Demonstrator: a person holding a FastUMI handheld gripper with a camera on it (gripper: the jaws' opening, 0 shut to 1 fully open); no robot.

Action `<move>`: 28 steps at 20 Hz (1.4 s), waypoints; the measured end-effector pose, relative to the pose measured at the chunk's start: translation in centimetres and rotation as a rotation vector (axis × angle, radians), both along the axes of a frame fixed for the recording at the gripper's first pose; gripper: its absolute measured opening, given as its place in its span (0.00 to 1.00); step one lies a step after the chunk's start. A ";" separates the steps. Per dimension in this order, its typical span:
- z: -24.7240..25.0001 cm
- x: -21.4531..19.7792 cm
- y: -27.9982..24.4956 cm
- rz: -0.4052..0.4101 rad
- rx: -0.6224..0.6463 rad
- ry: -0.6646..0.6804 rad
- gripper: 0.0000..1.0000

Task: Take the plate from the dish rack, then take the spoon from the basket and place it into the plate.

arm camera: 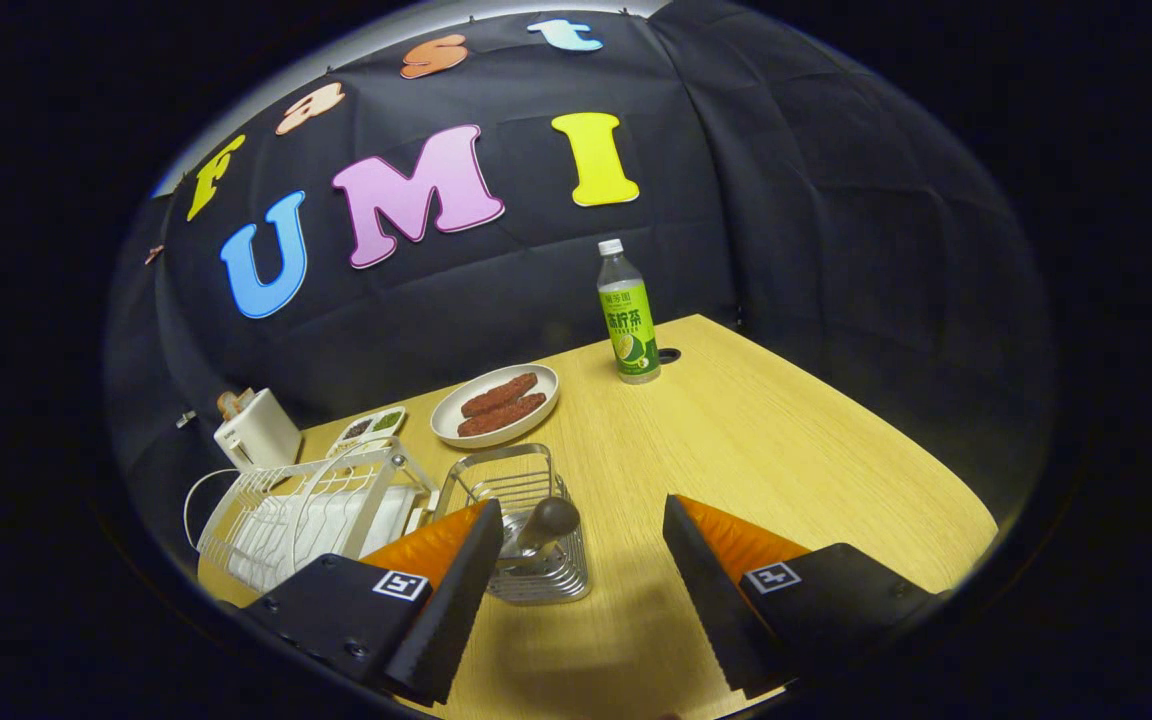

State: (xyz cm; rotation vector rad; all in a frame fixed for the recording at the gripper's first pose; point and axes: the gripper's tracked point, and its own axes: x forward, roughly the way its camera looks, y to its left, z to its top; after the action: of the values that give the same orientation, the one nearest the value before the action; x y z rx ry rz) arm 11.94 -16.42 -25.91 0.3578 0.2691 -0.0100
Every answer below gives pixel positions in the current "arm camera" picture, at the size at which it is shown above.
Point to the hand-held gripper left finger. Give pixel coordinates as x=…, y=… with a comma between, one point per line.
x=446, y=610

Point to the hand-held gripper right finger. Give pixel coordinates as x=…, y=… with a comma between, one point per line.
x=711, y=610

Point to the white plate with sausages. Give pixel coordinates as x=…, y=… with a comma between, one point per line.
x=446, y=420

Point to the white divided seasoning dish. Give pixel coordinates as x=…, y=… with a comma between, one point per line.
x=366, y=428

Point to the brown sausage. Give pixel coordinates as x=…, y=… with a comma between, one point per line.
x=506, y=413
x=501, y=393

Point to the white toaster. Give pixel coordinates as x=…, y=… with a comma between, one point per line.
x=261, y=435

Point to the toasted bread slice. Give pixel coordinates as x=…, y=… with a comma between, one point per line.
x=233, y=403

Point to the green label drink bottle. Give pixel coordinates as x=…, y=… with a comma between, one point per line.
x=629, y=320

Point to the black backdrop cloth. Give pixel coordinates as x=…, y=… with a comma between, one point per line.
x=786, y=250

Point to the small brown clip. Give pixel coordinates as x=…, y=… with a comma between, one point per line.
x=153, y=255

